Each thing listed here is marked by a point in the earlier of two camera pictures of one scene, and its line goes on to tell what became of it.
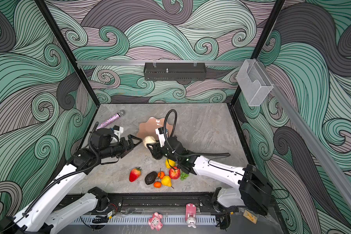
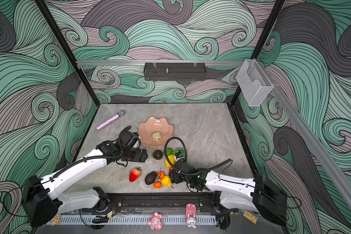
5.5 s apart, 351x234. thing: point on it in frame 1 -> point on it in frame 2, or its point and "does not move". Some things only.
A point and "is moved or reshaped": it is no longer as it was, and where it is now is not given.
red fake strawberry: (134, 174) does not move
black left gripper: (126, 147) -> (138, 158)
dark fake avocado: (150, 177) does not move
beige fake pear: (148, 139) is moved or reshaped
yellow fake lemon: (169, 163) does not move
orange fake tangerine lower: (157, 184) does not move
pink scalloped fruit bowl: (147, 128) does not move
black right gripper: (158, 147) -> (173, 175)
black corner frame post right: (273, 14) does not move
